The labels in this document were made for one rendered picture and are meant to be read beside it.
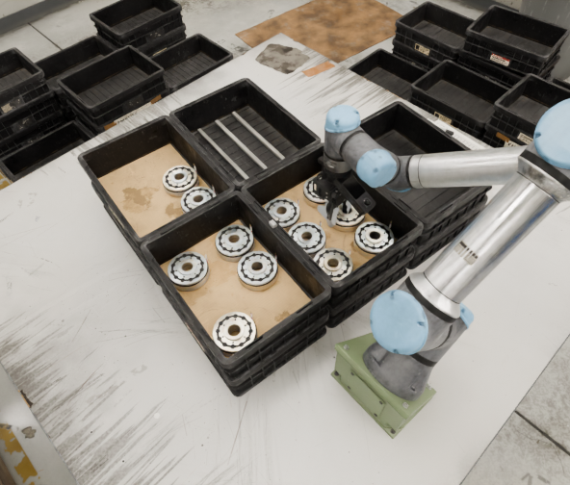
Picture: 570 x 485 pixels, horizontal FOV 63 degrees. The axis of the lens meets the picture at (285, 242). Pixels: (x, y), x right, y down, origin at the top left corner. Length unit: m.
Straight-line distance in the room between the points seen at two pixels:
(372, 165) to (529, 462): 1.40
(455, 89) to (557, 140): 1.80
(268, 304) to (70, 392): 0.55
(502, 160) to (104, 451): 1.08
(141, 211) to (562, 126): 1.06
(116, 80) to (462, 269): 2.04
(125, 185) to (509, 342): 1.17
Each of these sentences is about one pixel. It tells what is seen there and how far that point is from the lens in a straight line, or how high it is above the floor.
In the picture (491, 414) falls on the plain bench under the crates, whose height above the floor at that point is 0.70.
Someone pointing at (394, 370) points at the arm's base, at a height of 0.90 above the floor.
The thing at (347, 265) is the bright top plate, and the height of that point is 0.86.
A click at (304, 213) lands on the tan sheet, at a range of 1.34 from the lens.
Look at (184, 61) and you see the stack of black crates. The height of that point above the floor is 0.38.
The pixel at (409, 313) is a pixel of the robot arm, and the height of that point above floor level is 1.11.
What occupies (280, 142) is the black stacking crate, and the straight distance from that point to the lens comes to 1.54.
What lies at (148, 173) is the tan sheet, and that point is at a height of 0.83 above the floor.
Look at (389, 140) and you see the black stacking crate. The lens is 1.57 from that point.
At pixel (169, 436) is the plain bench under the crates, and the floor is 0.70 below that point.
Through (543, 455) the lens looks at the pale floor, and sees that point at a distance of 2.10.
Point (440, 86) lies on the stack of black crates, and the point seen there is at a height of 0.38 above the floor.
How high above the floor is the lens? 1.87
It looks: 54 degrees down
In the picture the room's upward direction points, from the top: 3 degrees counter-clockwise
